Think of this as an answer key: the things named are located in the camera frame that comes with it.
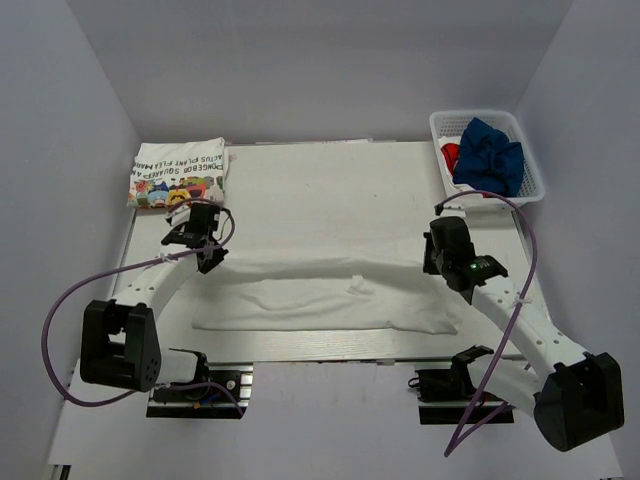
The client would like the white t-shirt black graphic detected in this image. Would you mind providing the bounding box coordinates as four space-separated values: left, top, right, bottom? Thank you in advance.
192 240 464 335

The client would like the dark blue t-shirt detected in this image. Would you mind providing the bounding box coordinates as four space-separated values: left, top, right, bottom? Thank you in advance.
452 117 525 197

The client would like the white t-shirt red graphic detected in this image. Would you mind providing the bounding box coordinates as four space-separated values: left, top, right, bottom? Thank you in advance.
438 136 473 191

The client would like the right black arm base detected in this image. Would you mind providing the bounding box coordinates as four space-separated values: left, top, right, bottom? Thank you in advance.
407 368 514 426

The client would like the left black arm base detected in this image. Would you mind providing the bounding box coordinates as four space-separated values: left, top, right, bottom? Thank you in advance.
146 365 253 420

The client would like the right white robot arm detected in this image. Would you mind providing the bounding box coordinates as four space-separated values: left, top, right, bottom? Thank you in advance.
424 217 625 452

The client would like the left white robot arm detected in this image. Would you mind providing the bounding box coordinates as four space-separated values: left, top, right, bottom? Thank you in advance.
80 203 232 399

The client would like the folded white cartoon t-shirt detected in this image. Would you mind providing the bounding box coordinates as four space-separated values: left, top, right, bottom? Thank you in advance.
127 137 229 209

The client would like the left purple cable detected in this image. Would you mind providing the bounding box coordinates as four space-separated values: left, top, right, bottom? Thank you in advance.
40 199 247 419

